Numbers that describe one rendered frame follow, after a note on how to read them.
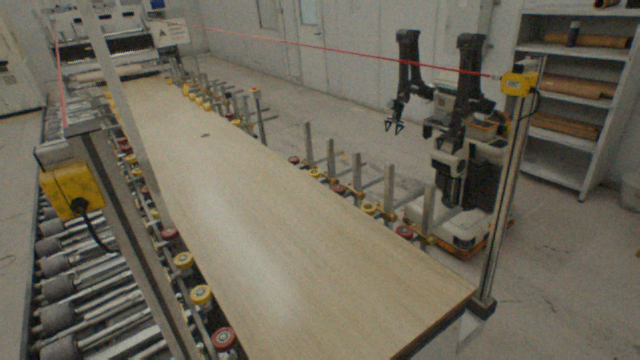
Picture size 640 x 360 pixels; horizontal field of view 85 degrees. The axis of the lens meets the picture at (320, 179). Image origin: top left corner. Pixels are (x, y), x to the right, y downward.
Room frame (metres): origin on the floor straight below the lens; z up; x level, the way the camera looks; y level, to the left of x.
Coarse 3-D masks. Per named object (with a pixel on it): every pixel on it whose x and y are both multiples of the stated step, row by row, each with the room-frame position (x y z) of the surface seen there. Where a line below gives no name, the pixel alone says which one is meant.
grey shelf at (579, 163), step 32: (544, 32) 3.39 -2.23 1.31; (608, 32) 2.97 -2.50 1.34; (512, 64) 3.23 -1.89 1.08; (576, 64) 3.11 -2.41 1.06; (608, 64) 2.91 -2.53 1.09; (544, 96) 3.28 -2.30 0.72; (608, 128) 2.45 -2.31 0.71; (544, 160) 3.03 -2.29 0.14; (576, 160) 2.91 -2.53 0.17; (608, 160) 2.61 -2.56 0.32
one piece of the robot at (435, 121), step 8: (440, 112) 2.17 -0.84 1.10; (424, 120) 2.19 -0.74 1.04; (432, 120) 2.18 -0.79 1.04; (440, 120) 2.16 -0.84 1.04; (424, 128) 2.21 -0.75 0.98; (432, 128) 2.25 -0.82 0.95; (440, 128) 2.06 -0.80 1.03; (448, 128) 2.03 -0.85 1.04; (464, 128) 2.03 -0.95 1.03; (424, 136) 2.21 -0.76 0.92
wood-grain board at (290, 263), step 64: (192, 128) 2.88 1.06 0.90; (192, 192) 1.78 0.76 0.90; (256, 192) 1.71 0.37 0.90; (320, 192) 1.64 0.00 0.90; (192, 256) 1.21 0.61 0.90; (256, 256) 1.17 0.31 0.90; (320, 256) 1.13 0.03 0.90; (384, 256) 1.09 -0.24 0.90; (256, 320) 0.83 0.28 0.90; (320, 320) 0.80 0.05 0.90; (384, 320) 0.78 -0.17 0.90
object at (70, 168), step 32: (64, 128) 0.42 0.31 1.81; (96, 128) 0.41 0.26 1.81; (64, 160) 0.39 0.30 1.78; (96, 160) 0.40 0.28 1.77; (64, 192) 0.36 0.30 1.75; (96, 192) 0.37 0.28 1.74; (128, 192) 0.41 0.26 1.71; (128, 224) 0.41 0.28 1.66; (128, 256) 0.39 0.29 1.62; (160, 288) 0.40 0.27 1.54; (160, 320) 0.39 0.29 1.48; (192, 352) 0.40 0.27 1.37
